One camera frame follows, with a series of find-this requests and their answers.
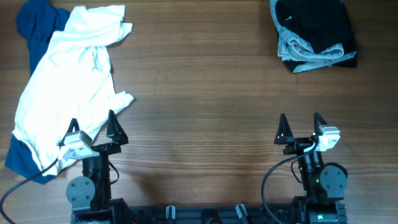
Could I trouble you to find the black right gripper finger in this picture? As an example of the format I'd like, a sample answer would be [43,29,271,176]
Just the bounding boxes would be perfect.
[313,112,327,135]
[274,113,294,145]

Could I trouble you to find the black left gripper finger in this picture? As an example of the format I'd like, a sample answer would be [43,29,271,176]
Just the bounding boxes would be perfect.
[106,110,129,145]
[58,118,80,146]

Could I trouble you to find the black t-shirt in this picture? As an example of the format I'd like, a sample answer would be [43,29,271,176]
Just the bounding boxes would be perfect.
[275,0,358,54]

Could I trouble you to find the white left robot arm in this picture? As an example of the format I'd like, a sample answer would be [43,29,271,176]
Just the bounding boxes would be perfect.
[57,110,137,224]

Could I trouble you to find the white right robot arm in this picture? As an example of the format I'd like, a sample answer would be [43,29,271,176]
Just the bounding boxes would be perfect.
[274,113,348,223]

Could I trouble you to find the white t-shirt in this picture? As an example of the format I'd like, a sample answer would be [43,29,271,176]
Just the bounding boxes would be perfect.
[12,5,134,175]

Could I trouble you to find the black folded garment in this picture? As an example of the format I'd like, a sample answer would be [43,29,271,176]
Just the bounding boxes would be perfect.
[278,40,358,73]

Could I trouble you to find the light blue jeans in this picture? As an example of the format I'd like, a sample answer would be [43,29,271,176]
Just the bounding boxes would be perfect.
[270,0,358,73]

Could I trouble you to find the blue t-shirt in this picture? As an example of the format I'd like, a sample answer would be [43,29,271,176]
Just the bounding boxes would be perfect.
[5,0,70,178]

